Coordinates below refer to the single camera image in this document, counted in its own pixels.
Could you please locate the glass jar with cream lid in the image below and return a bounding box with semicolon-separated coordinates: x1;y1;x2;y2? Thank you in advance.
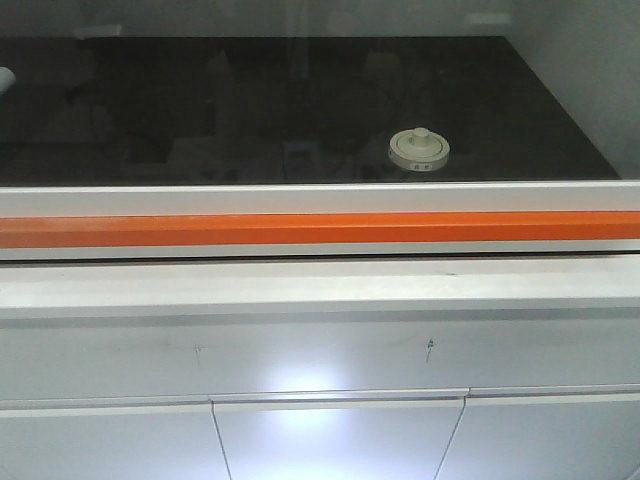
388;127;450;173

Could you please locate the white lower cabinet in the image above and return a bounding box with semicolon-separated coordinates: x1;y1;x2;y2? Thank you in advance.
1;255;639;479

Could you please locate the white rolled paper tube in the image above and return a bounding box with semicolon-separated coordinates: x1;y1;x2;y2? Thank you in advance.
0;67;16;95

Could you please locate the white fume hood sash frame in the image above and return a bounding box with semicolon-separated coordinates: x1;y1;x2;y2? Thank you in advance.
1;181;639;262

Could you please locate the orange sash handle bar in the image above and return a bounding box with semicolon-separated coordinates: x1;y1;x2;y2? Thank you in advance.
1;211;639;248

